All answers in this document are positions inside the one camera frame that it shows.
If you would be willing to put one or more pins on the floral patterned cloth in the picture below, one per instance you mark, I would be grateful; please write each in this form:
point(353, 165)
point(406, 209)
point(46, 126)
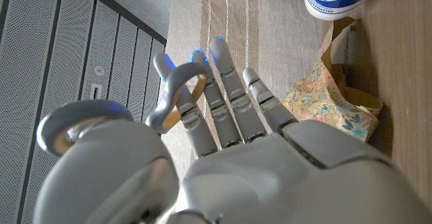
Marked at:
point(320, 99)

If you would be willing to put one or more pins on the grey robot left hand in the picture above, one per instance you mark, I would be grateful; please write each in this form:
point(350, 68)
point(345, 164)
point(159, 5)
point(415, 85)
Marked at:
point(270, 176)

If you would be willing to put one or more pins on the beige striped curtain backdrop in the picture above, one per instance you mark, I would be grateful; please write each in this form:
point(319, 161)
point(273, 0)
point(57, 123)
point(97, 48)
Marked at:
point(276, 31)

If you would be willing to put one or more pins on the white yellow wipes canister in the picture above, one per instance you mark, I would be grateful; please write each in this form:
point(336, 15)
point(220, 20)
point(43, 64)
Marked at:
point(337, 1)

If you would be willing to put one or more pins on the grey scissors with tan grips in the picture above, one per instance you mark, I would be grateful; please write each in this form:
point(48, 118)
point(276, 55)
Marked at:
point(184, 67)

